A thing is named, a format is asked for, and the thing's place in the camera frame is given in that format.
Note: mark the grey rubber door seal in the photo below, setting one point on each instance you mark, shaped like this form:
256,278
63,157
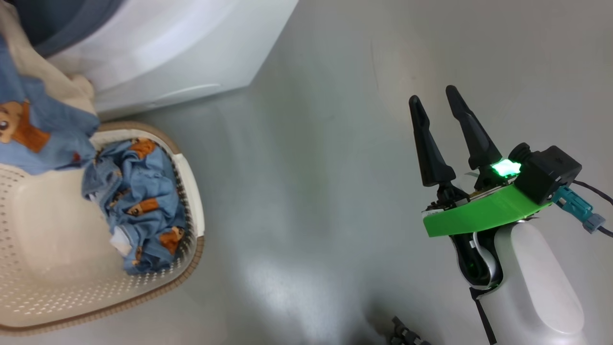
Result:
62,24

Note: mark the cream garment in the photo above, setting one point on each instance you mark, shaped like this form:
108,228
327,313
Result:
43,72

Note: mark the white washing machine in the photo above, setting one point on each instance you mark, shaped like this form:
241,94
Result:
191,38

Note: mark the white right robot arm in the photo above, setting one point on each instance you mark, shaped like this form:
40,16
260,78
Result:
536,287

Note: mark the blue bear-print garment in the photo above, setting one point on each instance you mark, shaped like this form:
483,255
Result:
143,201
52,124

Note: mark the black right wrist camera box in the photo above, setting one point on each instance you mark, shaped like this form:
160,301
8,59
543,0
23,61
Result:
550,172

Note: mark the round white filter cover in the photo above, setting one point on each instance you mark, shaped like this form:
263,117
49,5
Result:
158,100

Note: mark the cream perforated laundry basket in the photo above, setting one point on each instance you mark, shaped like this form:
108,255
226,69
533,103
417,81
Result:
48,239

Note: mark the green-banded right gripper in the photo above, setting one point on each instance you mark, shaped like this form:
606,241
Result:
479,213

